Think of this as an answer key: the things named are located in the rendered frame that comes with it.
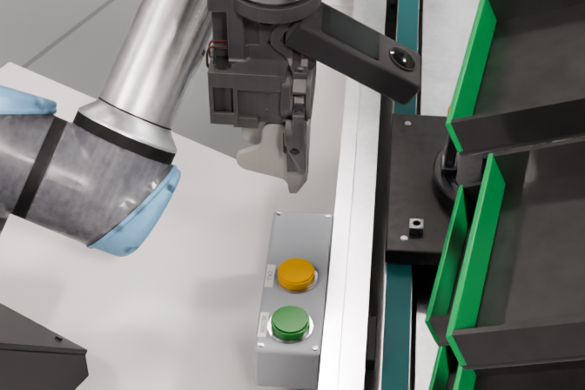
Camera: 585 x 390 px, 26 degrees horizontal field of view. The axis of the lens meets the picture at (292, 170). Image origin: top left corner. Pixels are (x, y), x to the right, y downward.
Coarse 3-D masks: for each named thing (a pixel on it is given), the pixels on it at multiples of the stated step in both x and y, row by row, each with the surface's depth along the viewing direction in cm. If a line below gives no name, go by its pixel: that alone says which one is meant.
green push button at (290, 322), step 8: (280, 312) 132; (288, 312) 132; (296, 312) 132; (304, 312) 132; (272, 320) 132; (280, 320) 131; (288, 320) 131; (296, 320) 131; (304, 320) 131; (272, 328) 131; (280, 328) 131; (288, 328) 131; (296, 328) 131; (304, 328) 131; (280, 336) 131; (288, 336) 130; (296, 336) 131
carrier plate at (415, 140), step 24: (408, 120) 156; (432, 120) 156; (408, 144) 153; (432, 144) 153; (408, 168) 149; (432, 168) 149; (408, 192) 146; (432, 192) 146; (408, 216) 143; (432, 216) 143; (408, 240) 140; (432, 240) 140; (432, 264) 140
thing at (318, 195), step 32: (320, 64) 183; (320, 96) 177; (384, 96) 177; (320, 128) 172; (384, 128) 172; (320, 160) 167; (384, 160) 167; (288, 192) 162; (320, 192) 162; (384, 192) 162; (384, 224) 158; (384, 256) 154; (416, 288) 150
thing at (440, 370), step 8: (440, 352) 98; (448, 352) 99; (440, 360) 97; (448, 360) 99; (456, 360) 99; (440, 368) 97; (448, 368) 98; (456, 368) 99; (432, 376) 96; (440, 376) 97; (448, 376) 98; (432, 384) 95; (440, 384) 97; (448, 384) 98
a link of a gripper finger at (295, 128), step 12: (300, 96) 100; (300, 108) 100; (288, 120) 101; (300, 120) 100; (288, 132) 101; (300, 132) 101; (288, 144) 101; (300, 144) 101; (288, 156) 104; (300, 156) 102; (288, 168) 105; (300, 168) 104
